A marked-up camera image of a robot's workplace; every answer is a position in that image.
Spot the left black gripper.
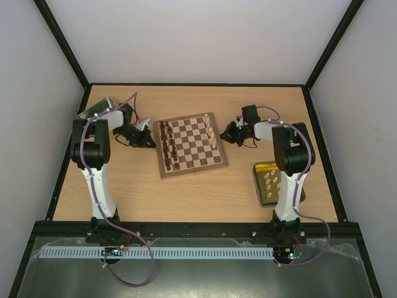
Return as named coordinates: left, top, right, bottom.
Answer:
left=114, top=125, right=156, bottom=148

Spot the wooden chess board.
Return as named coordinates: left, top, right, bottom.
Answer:
left=153, top=112, right=228, bottom=180

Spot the silver metal tin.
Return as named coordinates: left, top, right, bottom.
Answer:
left=76, top=97, right=117, bottom=119

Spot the gold tin with pieces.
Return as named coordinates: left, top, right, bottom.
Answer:
left=250, top=162, right=307, bottom=208

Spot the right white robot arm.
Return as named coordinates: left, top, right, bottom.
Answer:
left=220, top=105, right=316, bottom=243

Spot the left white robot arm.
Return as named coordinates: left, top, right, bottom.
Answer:
left=69, top=102, right=156, bottom=222

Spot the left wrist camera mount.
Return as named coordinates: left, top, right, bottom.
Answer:
left=136, top=119, right=154, bottom=131

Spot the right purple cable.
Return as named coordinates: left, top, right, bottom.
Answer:
left=256, top=106, right=331, bottom=268

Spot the purple cable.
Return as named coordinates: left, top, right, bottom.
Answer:
left=79, top=92, right=155, bottom=286
left=256, top=106, right=331, bottom=268

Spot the white slotted cable duct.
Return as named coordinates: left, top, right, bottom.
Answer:
left=38, top=246, right=274, bottom=260

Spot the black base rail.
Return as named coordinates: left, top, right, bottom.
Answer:
left=30, top=220, right=360, bottom=246

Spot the black aluminium frame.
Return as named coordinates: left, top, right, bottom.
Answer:
left=0, top=0, right=397, bottom=298

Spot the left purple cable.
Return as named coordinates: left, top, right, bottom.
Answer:
left=79, top=92, right=155, bottom=286

